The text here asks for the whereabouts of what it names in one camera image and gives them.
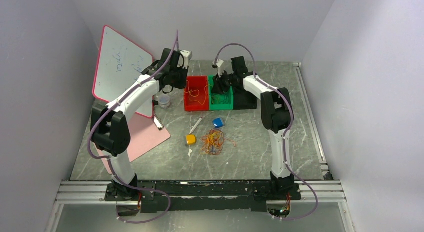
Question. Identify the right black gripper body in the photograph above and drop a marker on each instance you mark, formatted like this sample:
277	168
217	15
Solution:
225	80

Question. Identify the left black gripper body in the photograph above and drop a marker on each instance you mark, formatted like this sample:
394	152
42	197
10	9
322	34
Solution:
180	75

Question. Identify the green plastic bin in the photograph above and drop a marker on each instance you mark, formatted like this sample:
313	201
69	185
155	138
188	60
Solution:
219	101

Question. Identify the black plastic bin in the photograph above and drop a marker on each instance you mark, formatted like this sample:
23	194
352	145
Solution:
243	100

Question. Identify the red plastic bin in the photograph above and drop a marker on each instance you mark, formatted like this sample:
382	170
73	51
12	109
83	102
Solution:
196	94

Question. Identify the yellow eraser block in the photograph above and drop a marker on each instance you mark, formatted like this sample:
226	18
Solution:
190	139

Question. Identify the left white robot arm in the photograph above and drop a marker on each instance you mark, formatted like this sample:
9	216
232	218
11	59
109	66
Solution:
109	129

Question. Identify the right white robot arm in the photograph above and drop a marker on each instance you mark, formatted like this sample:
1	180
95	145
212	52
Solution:
276	116

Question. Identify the clear jar of paperclips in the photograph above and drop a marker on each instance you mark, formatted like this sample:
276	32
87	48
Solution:
164	101

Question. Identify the blue eraser block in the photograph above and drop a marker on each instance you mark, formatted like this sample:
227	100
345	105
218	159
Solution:
218	122

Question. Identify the white marker pen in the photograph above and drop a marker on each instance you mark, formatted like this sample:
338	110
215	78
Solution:
195	125

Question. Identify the pink framed whiteboard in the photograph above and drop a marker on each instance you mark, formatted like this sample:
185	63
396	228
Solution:
120	62

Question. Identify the pink clipboard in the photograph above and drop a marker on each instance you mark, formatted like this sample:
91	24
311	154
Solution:
146	134

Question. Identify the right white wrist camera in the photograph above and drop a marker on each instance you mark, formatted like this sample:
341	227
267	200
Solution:
219	66

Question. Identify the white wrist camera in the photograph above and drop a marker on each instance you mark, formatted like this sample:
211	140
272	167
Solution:
185	57
219	66

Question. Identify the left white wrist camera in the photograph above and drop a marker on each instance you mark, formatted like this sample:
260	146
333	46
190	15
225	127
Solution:
185	57

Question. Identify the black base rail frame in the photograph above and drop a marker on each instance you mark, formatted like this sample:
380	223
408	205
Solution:
195	195

